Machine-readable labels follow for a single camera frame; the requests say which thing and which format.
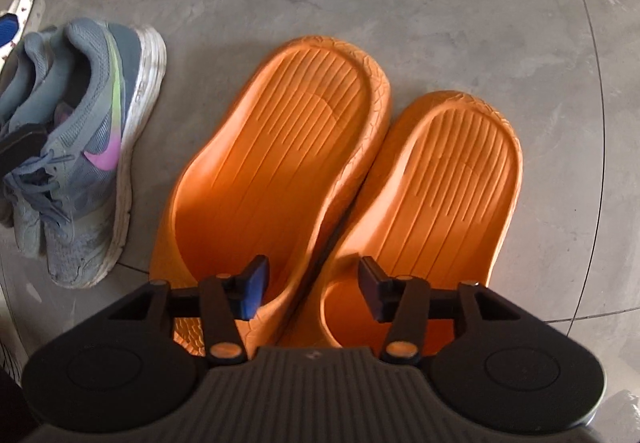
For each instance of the grey sneaker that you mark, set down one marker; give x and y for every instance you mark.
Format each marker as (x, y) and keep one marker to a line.
(35, 73)
(95, 143)

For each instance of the orange slipper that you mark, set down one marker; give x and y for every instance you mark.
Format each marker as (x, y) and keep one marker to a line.
(280, 148)
(435, 183)

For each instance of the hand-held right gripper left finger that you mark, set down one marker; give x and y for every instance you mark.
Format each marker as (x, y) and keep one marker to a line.
(252, 293)

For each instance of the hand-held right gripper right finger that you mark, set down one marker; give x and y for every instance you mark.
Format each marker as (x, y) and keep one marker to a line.
(375, 293)

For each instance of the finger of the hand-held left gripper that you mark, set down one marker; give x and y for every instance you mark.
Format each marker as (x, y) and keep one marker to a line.
(7, 30)
(25, 145)

